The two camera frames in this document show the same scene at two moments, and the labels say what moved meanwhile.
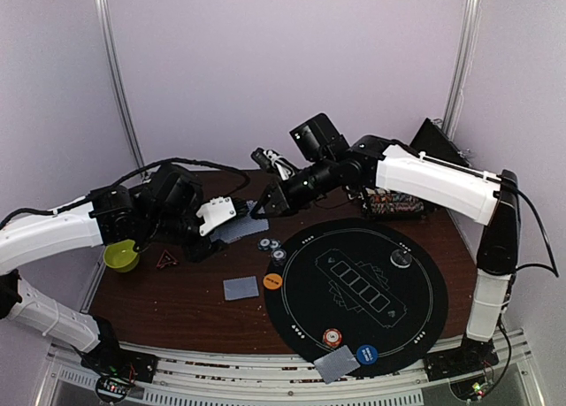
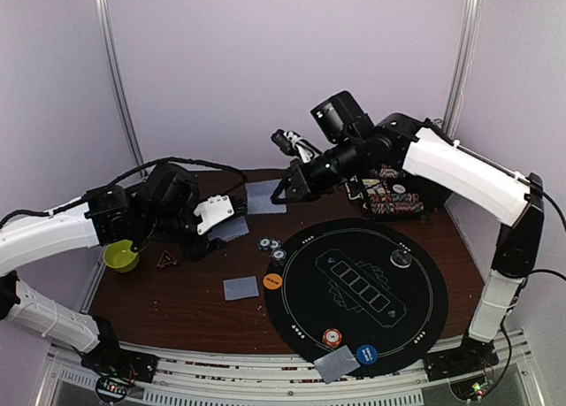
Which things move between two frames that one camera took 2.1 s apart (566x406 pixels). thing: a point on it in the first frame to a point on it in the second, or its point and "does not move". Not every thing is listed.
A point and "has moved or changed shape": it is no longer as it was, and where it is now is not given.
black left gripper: (195, 253) does not move
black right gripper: (278, 196) to (297, 185)
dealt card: (336, 363) does not move
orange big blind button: (272, 281) does not move
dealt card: (245, 225) has moved or changed shape
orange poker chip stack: (332, 337) does not move
